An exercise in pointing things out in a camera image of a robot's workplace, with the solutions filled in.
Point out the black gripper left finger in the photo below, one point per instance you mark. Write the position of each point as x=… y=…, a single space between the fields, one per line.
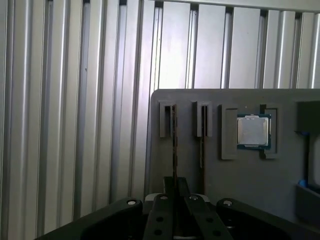
x=160 y=220

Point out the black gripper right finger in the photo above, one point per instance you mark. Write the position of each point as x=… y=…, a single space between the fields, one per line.
x=207 y=222

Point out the blue RAM stick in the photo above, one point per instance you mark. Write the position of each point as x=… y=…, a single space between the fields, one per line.
x=175 y=150

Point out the silver CPU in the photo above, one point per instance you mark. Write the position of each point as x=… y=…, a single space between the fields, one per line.
x=252 y=130

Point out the grey parts rack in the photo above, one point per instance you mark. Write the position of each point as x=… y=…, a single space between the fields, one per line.
x=237 y=187

